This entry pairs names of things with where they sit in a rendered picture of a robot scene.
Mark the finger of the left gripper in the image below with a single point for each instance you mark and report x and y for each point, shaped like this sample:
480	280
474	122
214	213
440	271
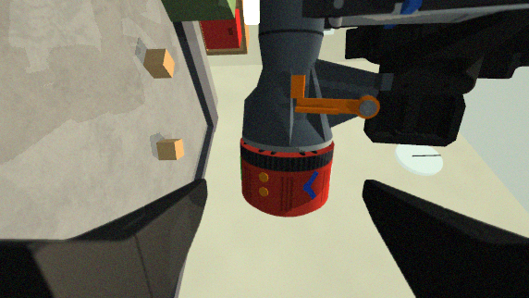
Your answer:
457	50

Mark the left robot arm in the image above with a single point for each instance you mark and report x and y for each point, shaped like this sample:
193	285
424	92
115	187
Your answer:
499	63

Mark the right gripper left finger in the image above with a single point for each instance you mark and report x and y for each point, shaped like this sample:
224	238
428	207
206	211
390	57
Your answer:
139	255

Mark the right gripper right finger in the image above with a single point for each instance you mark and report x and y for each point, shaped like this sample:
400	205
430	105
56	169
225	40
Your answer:
444	254

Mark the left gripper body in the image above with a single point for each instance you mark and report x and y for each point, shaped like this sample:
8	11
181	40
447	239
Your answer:
431	120

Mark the tan block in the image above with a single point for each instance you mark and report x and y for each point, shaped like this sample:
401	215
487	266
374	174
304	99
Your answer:
170	149
159	63

